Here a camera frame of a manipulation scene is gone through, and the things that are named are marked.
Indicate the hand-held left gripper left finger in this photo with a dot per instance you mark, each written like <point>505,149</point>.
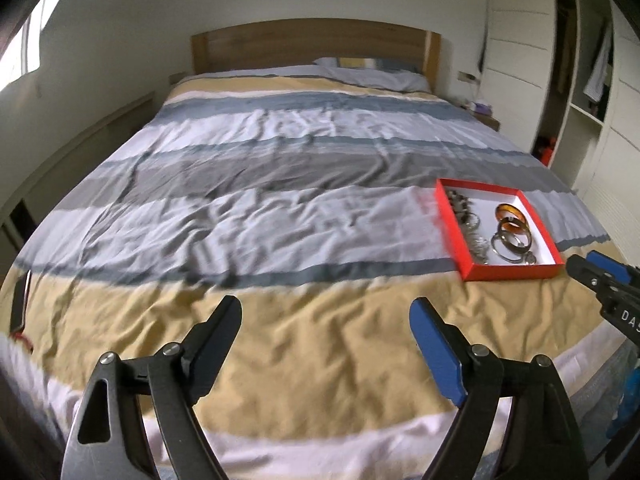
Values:
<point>215,340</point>

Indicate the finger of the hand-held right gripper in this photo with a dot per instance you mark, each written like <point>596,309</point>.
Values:
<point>612,265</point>
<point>587,275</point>

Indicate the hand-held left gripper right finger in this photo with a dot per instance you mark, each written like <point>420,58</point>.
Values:
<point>435,345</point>

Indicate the red shallow box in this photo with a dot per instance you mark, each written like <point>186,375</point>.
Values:
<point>542,247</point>

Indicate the amber bangle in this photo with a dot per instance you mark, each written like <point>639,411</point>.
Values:
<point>500,208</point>
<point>506,227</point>

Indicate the dark brown bangle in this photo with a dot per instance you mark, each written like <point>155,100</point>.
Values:
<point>495,242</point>

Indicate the orange thing in wardrobe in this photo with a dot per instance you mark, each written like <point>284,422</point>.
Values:
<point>545,147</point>

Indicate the bed with striped duvet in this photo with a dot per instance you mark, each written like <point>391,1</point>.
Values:
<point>300,210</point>

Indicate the wooden nightstand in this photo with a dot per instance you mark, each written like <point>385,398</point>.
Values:
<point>489,121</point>

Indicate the hanging white garment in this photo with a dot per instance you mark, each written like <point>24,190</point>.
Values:
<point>597,70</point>

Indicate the purple thing on nightstand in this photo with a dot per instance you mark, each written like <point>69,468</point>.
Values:
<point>481,107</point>

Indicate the black phone at bed edge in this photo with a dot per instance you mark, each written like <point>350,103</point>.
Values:
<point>20,300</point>

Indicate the white wardrobe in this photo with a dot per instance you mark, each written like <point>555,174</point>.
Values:
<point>515,35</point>

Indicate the grey pillow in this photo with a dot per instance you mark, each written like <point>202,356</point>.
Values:
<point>380,76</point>

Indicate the wooden headboard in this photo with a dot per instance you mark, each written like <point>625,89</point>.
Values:
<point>300,42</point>

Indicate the window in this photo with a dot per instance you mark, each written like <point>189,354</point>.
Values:
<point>25,45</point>

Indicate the wall switch panel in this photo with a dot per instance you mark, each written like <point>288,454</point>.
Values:
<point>467,77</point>

